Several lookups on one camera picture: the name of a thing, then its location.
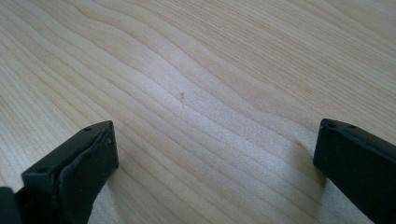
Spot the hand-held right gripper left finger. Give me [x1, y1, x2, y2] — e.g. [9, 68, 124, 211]
[15, 119, 120, 224]

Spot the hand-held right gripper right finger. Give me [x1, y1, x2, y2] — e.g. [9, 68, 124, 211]
[312, 118, 396, 224]

